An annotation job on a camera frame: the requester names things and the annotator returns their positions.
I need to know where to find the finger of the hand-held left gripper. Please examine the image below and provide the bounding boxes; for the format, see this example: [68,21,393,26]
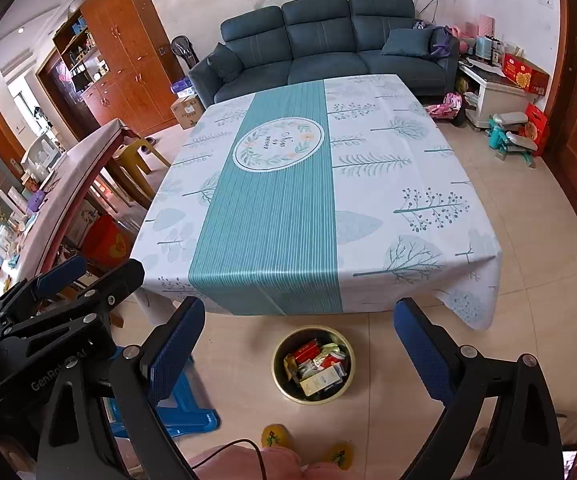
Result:
[0,259,145,341]
[0,255,88,322]

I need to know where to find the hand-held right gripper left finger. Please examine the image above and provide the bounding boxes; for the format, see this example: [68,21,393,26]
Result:
[36,296,206,480]

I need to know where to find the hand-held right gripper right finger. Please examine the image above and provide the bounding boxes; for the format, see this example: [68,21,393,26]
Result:
[393,297,566,480]

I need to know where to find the round metal bin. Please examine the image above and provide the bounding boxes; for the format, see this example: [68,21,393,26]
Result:
[272,326,356,403]

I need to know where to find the red bag with yellow print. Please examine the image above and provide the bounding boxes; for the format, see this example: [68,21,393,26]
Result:
[82,215,134,267]

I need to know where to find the blue plastic stool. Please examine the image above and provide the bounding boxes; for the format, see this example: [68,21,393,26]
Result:
[103,360,222,438]

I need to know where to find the long pink covered table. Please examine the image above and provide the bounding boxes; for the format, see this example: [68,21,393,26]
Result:
[0,119,139,286]

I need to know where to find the yellow plastic stool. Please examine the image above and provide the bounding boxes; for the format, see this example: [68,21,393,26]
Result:
[116,135,172,177]

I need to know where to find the person's legs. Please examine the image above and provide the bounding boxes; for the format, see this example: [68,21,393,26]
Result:
[188,445,349,480]

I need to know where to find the yellow slipper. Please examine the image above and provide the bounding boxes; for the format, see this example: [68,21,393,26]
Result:
[261,424,294,448]
[325,441,354,466]

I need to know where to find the brown cardboard box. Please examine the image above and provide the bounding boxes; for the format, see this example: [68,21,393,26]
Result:
[170,96,205,130]

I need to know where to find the wooden wardrobe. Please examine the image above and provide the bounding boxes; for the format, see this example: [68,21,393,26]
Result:
[38,0,189,136]

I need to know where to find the teal stepper machine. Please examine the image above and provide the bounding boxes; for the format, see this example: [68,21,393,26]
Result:
[487,112,539,168]

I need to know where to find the black standing fan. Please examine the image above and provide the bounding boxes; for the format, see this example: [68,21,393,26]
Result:
[171,35,198,69]

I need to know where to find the blue square cushion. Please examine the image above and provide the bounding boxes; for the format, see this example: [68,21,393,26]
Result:
[207,42,245,83]

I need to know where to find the pink bag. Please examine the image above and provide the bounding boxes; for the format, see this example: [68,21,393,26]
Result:
[425,92,466,126]

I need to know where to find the red gift bag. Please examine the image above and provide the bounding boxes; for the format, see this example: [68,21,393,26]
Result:
[518,104,550,157]

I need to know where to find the white low cabinet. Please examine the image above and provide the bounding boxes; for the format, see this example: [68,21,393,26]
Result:
[461,60,511,131]

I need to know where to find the red gift box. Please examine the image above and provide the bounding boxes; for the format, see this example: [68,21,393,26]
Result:
[502,53,550,95]

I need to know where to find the blue sofa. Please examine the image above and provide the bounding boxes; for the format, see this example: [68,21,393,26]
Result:
[188,0,461,106]

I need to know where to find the blue flat cushion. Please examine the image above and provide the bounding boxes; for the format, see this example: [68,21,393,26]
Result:
[382,27,436,57]

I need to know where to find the purple bag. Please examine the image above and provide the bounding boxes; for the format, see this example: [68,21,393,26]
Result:
[428,22,461,58]

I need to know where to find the black cable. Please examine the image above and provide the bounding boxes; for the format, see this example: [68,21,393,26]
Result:
[193,438,269,480]

